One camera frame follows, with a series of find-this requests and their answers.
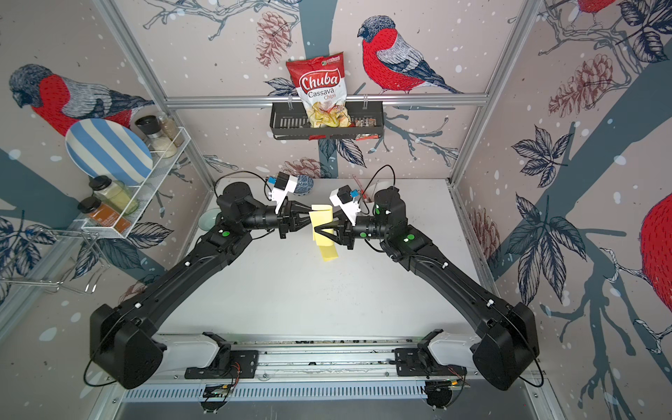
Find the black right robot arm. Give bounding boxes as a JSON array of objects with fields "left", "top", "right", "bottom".
[{"left": 313, "top": 185, "right": 540, "bottom": 390}]

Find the brown seed spice jar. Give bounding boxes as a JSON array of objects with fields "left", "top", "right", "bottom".
[{"left": 157, "top": 115, "right": 183, "bottom": 148}]

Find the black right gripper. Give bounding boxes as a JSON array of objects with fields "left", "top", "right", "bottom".
[{"left": 314, "top": 211, "right": 392, "bottom": 253}]

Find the white wire wall shelf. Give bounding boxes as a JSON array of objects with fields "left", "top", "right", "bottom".
[{"left": 82, "top": 127, "right": 192, "bottom": 239}]

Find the red Chuba chips bag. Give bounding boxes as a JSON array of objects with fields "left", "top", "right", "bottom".
[{"left": 286, "top": 52, "right": 352, "bottom": 128}]

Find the orange spice jar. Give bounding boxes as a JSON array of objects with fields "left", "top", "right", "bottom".
[{"left": 77, "top": 196, "right": 131, "bottom": 234}]

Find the light green small bowl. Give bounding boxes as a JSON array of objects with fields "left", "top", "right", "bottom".
[{"left": 198, "top": 208, "right": 220, "bottom": 232}]

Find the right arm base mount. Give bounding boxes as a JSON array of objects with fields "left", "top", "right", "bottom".
[{"left": 394, "top": 329, "right": 467, "bottom": 378}]

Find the yellow square paper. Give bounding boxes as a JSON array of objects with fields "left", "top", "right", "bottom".
[
  {"left": 316, "top": 236, "right": 339, "bottom": 262},
  {"left": 309, "top": 205, "right": 334, "bottom": 247}
]

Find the blue white striped plate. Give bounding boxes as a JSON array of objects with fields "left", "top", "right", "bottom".
[{"left": 65, "top": 118, "right": 154, "bottom": 187}]

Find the blue patterned bowl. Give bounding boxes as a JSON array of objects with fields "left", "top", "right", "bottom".
[{"left": 294, "top": 174, "right": 314, "bottom": 196}]

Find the black cap salt shaker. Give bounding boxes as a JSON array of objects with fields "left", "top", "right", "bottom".
[{"left": 135, "top": 115, "right": 178, "bottom": 159}]

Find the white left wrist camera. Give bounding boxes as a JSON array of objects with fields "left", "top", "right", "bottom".
[{"left": 269, "top": 171, "right": 299, "bottom": 215}]

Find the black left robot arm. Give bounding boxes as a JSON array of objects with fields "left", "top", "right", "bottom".
[{"left": 89, "top": 182, "right": 311, "bottom": 390}]

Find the green spice jar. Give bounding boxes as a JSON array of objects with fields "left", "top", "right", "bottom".
[{"left": 89, "top": 175, "right": 139, "bottom": 215}]

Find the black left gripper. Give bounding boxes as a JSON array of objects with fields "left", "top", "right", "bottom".
[{"left": 240, "top": 200, "right": 321, "bottom": 242}]

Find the black wall basket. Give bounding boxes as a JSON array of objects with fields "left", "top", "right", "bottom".
[{"left": 269, "top": 101, "right": 384, "bottom": 140}]

